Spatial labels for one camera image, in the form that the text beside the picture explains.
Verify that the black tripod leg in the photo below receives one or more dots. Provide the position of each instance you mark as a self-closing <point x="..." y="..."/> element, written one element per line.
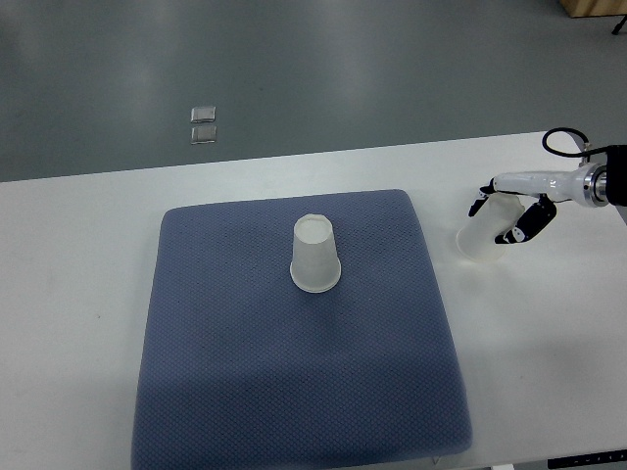
<point x="617" y="29"/>

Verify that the lower metal floor plate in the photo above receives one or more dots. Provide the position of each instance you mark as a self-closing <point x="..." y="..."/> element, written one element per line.
<point x="203" y="134"/>

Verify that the upper metal floor plate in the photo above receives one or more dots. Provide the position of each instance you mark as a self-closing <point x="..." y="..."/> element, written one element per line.
<point x="203" y="114"/>

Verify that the wooden box corner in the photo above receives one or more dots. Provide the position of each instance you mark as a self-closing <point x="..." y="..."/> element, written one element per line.
<point x="593" y="8"/>

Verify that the white paper cup on mat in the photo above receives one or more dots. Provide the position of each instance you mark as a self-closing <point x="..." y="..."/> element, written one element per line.
<point x="315" y="266"/>

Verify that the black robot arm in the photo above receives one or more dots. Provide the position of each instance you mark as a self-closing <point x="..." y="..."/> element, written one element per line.
<point x="600" y="161"/>

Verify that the blue textured fabric mat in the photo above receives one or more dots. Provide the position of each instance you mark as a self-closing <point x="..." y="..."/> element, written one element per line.
<point x="241" y="369"/>

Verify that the metal floor plate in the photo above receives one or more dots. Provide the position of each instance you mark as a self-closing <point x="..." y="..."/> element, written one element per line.
<point x="203" y="114"/>
<point x="203" y="134"/>

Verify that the black and white robotic hand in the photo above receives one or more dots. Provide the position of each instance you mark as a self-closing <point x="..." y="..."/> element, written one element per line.
<point x="537" y="184"/>

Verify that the white paper cup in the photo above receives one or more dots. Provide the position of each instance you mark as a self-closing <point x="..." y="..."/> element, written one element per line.
<point x="476" y="240"/>
<point x="315" y="266"/>

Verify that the black table edge panel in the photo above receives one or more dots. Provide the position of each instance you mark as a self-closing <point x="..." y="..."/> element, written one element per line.
<point x="573" y="461"/>

